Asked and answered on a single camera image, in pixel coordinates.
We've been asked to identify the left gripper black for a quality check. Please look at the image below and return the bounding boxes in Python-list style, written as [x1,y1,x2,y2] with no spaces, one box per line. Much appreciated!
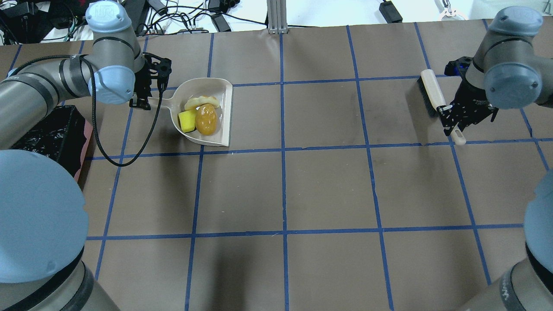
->
[129,53,172,110]

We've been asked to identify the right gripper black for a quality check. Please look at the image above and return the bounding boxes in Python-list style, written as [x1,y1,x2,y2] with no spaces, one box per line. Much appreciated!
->
[437,79,499,136]

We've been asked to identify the beige hand brush black bristles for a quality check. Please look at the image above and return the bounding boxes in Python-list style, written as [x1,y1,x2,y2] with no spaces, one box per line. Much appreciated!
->
[417,69,466,146]

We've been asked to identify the beige plastic dustpan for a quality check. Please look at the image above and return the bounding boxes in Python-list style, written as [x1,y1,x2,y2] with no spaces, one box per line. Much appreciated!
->
[148,77,233,147]

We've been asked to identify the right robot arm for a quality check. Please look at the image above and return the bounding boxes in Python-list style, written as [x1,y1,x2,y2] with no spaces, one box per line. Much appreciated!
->
[437,6,553,311]

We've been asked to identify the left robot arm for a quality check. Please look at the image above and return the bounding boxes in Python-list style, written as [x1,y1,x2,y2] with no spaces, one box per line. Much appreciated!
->
[0,0,171,311]

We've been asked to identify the pink bin black liner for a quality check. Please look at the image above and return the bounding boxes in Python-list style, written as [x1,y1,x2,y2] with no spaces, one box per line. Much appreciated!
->
[11,105,93,181]

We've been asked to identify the peanut-shaped bread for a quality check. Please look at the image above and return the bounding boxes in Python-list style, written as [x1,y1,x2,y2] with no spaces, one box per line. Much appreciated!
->
[183,96,220,111]

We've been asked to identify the yellow sponge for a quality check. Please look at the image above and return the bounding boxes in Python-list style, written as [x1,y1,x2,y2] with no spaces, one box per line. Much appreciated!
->
[178,109,197,133]

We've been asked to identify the potato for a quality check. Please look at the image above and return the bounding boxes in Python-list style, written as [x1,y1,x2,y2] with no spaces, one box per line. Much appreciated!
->
[196,104,218,136]

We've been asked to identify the black power adapter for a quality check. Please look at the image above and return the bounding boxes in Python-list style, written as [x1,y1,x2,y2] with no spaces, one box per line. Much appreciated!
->
[123,0,149,35]

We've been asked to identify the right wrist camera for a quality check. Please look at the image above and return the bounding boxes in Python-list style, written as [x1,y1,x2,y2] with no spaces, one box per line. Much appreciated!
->
[444,56,473,78]

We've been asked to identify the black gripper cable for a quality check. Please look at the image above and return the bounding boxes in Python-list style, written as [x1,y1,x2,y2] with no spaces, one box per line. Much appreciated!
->
[9,55,167,167]

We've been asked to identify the aluminium frame post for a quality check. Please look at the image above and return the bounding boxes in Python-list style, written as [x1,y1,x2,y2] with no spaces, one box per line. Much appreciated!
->
[267,0,289,34]

